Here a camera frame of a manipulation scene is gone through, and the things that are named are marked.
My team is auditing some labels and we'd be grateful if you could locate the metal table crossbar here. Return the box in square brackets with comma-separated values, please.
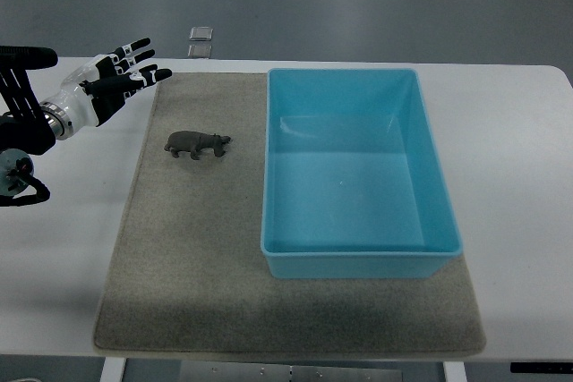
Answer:
[178, 362, 404, 382]

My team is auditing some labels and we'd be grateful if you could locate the white table leg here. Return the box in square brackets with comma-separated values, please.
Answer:
[442, 361, 468, 382]
[99, 357, 127, 382]

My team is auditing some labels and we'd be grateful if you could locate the white left table leg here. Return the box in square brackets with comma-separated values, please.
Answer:
[99, 357, 127, 382]

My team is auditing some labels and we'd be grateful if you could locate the white right table leg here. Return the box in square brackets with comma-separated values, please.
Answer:
[442, 361, 468, 382]

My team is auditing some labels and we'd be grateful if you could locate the blue plastic box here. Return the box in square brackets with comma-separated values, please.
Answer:
[261, 69, 463, 279]

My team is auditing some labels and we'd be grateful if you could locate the lower floor socket plate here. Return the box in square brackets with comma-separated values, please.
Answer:
[187, 44, 212, 59]

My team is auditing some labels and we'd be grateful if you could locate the grey felt mat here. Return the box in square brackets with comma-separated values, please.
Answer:
[93, 72, 486, 360]

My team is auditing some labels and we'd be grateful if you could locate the floor socket plate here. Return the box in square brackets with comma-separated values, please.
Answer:
[189, 26, 213, 41]
[187, 44, 212, 59]

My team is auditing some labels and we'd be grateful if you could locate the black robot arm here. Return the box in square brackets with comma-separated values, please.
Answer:
[1, 46, 58, 207]

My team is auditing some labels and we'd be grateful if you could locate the upper floor socket plate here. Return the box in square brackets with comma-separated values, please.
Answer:
[189, 26, 213, 41]

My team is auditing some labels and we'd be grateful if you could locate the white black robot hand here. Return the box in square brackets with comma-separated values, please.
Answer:
[40, 38, 172, 140]

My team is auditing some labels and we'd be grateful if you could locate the black table control panel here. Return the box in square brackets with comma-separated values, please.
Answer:
[510, 361, 573, 375]

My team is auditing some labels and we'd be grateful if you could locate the brown toy hippo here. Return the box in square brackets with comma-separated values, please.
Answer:
[164, 131, 231, 160]

